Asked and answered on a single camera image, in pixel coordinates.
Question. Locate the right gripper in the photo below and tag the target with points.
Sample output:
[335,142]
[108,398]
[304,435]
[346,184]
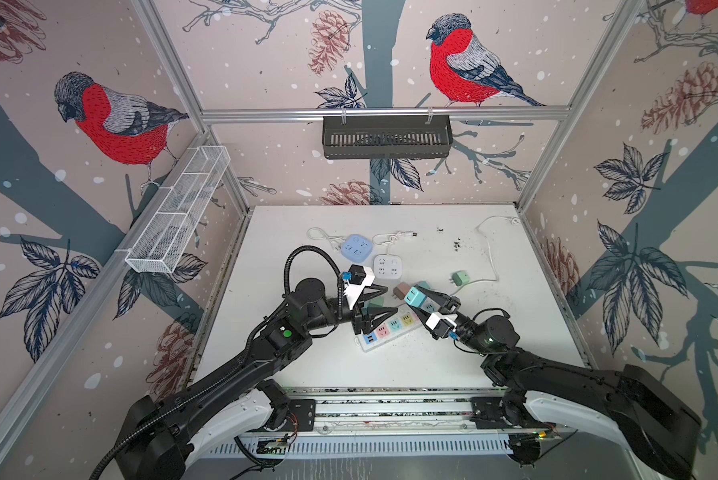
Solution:
[448,304]

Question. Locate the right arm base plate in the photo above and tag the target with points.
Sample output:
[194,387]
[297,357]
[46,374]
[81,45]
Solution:
[488,413]

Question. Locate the white square power socket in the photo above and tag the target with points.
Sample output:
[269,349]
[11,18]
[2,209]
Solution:
[387,267]

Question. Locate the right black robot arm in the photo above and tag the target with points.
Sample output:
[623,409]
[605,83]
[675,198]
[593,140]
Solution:
[639,411]

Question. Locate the white wire mesh shelf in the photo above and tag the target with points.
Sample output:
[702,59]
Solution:
[168,232]

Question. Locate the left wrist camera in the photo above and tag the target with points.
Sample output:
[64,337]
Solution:
[355,280]

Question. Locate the blue square power socket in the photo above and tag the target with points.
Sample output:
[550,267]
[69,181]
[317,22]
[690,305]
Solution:
[356,248]

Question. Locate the white colourful power strip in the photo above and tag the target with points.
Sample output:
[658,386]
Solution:
[404,322]

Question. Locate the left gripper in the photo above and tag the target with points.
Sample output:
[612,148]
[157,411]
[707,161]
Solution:
[365,322]

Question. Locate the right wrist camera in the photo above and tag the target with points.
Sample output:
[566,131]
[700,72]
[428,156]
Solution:
[446,327]

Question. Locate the pink plug adapter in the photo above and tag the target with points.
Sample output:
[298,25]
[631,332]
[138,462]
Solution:
[401,290]

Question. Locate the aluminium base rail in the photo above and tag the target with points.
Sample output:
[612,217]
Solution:
[348,412]

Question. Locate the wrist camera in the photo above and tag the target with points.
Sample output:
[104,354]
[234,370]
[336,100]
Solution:
[355,280]
[446,327]

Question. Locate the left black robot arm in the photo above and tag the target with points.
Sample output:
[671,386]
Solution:
[159,438]

